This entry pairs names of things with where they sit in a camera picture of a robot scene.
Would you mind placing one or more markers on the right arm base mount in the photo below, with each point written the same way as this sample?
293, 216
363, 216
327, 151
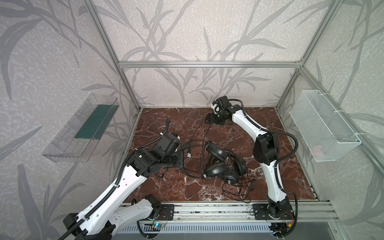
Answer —
264, 212

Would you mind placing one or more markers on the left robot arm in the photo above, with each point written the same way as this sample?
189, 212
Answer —
138, 166

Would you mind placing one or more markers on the black headphones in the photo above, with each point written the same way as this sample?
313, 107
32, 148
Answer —
213, 161
237, 183

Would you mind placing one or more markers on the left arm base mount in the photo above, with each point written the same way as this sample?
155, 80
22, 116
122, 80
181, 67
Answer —
163, 213

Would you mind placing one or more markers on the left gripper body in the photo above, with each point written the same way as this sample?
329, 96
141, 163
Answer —
177, 159

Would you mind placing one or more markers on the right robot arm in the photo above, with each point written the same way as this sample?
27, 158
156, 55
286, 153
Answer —
266, 150

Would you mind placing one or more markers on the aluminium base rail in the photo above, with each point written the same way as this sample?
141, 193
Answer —
216, 212

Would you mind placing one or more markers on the white wire mesh basket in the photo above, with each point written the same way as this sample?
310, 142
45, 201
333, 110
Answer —
321, 124

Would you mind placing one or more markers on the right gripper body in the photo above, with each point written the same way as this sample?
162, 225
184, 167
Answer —
212, 118

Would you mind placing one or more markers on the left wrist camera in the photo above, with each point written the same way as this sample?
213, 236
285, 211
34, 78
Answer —
169, 143

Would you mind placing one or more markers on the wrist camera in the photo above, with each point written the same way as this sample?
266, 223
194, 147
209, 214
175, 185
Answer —
221, 104
169, 143

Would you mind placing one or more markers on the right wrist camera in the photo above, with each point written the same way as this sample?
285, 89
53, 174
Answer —
221, 104

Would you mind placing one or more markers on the clear plastic wall bin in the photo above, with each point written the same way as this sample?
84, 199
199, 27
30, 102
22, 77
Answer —
79, 137

